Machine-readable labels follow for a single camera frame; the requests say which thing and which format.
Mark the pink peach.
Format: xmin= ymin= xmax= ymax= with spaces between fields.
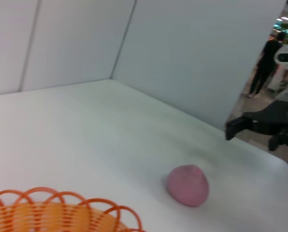
xmin=167 ymin=164 xmax=210 ymax=207

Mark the orange woven plastic basket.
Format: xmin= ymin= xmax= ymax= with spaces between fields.
xmin=0 ymin=186 xmax=144 ymax=232

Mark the white robot head black visor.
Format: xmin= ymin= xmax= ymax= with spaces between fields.
xmin=274 ymin=44 xmax=288 ymax=65

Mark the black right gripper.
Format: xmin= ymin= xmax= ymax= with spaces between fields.
xmin=225 ymin=101 xmax=288 ymax=152

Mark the person in black clothes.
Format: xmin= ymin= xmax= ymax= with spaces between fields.
xmin=248 ymin=31 xmax=284 ymax=99

